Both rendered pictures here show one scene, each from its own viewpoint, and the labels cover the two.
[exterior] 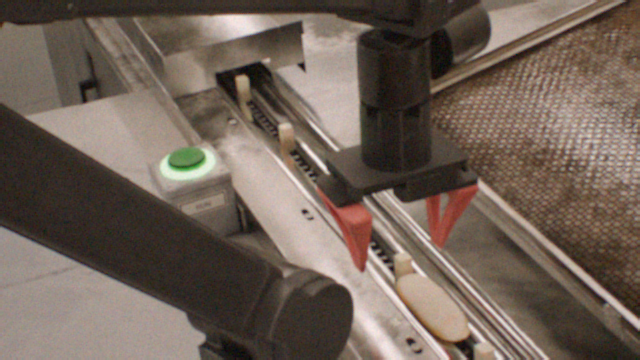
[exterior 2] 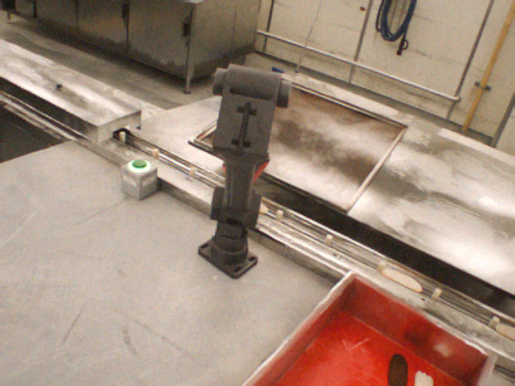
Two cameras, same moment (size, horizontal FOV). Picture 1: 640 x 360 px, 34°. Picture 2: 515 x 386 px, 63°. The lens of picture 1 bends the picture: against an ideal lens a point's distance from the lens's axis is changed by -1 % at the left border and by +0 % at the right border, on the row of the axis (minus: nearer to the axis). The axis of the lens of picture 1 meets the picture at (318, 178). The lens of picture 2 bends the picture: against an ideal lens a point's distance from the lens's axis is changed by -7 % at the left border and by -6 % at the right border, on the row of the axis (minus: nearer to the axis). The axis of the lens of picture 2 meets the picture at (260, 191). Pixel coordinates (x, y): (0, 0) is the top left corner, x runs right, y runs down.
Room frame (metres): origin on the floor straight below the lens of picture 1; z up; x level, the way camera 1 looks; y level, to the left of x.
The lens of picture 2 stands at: (0.01, 0.56, 1.51)
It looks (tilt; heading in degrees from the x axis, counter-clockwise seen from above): 33 degrees down; 316
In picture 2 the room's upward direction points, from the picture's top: 11 degrees clockwise
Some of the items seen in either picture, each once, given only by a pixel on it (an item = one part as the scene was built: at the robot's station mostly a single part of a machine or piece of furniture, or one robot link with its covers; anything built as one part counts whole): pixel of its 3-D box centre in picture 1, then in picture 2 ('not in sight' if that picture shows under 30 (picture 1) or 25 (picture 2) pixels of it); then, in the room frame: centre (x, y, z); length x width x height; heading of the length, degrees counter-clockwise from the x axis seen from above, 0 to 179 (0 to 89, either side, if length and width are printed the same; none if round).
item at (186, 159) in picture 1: (187, 163); (139, 165); (0.92, 0.13, 0.90); 0.04 x 0.04 x 0.02
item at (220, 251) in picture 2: not in sight; (229, 244); (0.59, 0.06, 0.86); 0.12 x 0.09 x 0.08; 14
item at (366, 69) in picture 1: (398, 63); not in sight; (0.74, -0.07, 1.08); 0.07 x 0.06 x 0.07; 137
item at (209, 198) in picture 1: (198, 208); (139, 183); (0.92, 0.13, 0.84); 0.08 x 0.08 x 0.11; 20
